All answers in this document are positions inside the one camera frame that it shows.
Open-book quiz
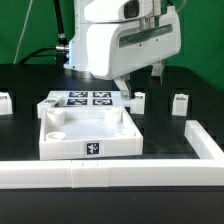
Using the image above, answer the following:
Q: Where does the white L-shaped obstacle fence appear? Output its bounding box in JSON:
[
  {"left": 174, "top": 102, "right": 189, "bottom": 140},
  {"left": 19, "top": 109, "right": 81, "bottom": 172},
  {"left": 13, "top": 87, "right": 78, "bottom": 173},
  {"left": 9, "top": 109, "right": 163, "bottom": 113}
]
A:
[{"left": 0, "top": 120, "right": 224, "bottom": 189}]

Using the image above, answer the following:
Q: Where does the white base tag plate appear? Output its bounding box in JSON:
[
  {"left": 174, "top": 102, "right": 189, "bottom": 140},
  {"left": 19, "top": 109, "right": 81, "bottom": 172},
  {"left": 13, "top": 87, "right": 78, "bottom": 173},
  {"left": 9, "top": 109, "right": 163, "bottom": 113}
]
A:
[{"left": 46, "top": 90, "right": 133, "bottom": 108}]

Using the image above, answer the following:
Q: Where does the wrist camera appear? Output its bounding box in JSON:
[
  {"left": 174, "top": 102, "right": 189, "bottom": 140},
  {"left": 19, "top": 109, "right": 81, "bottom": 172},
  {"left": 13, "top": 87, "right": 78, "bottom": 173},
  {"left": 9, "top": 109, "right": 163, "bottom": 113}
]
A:
[{"left": 84, "top": 0, "right": 153, "bottom": 23}]

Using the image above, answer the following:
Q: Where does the white square table top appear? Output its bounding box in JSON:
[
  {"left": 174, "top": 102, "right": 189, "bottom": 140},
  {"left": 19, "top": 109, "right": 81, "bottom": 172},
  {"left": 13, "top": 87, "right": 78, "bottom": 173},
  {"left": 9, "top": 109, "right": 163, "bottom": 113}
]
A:
[{"left": 39, "top": 106, "right": 143, "bottom": 160}]

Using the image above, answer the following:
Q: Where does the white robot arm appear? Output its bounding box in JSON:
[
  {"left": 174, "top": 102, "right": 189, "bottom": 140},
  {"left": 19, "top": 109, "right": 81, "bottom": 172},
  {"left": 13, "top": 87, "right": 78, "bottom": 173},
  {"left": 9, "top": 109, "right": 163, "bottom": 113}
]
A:
[{"left": 64, "top": 0, "right": 181, "bottom": 100}]

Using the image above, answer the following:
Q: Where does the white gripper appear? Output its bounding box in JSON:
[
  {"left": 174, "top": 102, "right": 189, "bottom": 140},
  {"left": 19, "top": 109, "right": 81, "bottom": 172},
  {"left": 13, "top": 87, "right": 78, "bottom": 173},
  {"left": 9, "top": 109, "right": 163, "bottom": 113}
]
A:
[{"left": 86, "top": 6, "right": 181, "bottom": 100}]

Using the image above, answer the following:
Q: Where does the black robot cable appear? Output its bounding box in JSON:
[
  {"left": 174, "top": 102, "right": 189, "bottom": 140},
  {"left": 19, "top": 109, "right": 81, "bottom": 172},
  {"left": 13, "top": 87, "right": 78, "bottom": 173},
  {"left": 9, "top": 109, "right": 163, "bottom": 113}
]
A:
[{"left": 18, "top": 0, "right": 70, "bottom": 65}]

